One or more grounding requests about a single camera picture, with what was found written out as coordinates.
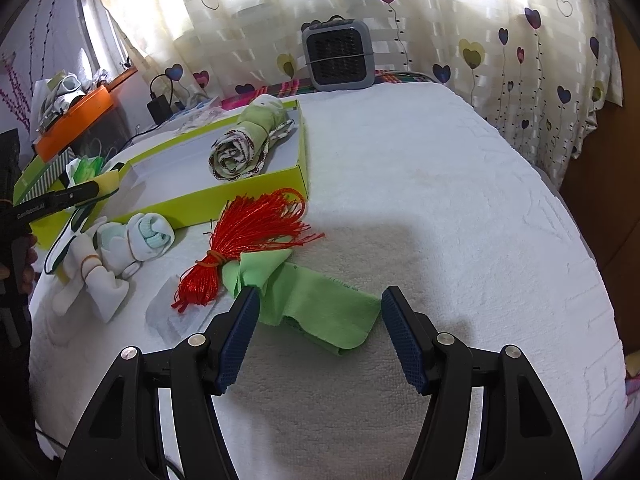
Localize window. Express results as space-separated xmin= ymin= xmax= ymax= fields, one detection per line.
xmin=74 ymin=0 xmax=132 ymax=78

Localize heart print curtain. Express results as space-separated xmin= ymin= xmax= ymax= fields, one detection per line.
xmin=82 ymin=0 xmax=626 ymax=191

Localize grey portable heater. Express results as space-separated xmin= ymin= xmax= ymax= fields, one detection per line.
xmin=301 ymin=16 xmax=376 ymax=92

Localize person's left hand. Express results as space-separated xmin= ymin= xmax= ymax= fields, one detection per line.
xmin=0 ymin=235 xmax=40 ymax=297

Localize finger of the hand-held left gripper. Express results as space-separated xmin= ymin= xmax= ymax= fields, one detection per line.
xmin=57 ymin=181 xmax=102 ymax=207

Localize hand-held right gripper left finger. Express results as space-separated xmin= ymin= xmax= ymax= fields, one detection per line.
xmin=59 ymin=287 xmax=261 ymax=480

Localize light green cloth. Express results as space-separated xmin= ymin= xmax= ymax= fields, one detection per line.
xmin=221 ymin=250 xmax=381 ymax=358

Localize long white mint socks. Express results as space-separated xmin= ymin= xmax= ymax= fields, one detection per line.
xmin=52 ymin=232 xmax=132 ymax=325

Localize pink branch wall decal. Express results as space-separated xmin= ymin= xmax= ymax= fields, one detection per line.
xmin=0 ymin=0 xmax=53 ymax=128

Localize striped lime box lid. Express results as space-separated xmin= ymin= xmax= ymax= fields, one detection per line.
xmin=14 ymin=152 xmax=76 ymax=251

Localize colourful striped blanket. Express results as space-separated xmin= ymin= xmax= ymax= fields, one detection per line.
xmin=222 ymin=71 xmax=436 ymax=111

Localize red string bundle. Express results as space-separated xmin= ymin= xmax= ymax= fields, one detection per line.
xmin=171 ymin=188 xmax=326 ymax=312

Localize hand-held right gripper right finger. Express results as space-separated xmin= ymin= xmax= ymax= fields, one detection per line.
xmin=381 ymin=286 xmax=583 ymax=480

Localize yellow sponge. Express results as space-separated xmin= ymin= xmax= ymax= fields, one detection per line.
xmin=97 ymin=169 xmax=125 ymax=199

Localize black charger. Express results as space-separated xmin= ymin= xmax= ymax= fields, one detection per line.
xmin=146 ymin=74 xmax=176 ymax=123

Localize lime green cardboard box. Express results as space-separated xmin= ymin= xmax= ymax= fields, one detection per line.
xmin=102 ymin=99 xmax=310 ymax=228

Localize green tissue packet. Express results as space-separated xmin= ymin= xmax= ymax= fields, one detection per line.
xmin=65 ymin=156 xmax=107 ymax=186

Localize white blue power strip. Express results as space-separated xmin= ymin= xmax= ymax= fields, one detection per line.
xmin=175 ymin=94 xmax=221 ymax=120

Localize silver plastic packet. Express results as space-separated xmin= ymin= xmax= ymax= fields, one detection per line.
xmin=145 ymin=280 xmax=216 ymax=346

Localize rolled patterned green cloth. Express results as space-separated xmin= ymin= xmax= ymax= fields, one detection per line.
xmin=208 ymin=95 xmax=296 ymax=181

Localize wooden wardrobe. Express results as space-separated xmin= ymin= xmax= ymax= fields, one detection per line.
xmin=557 ymin=10 xmax=640 ymax=281

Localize rolled white mint sock bundle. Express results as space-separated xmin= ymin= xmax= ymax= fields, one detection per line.
xmin=96 ymin=212 xmax=176 ymax=278

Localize orange shelf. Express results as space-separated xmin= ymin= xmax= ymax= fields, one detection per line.
xmin=32 ymin=67 xmax=138 ymax=161

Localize white clutter pile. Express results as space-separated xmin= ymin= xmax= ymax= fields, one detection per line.
xmin=37 ymin=72 xmax=85 ymax=131

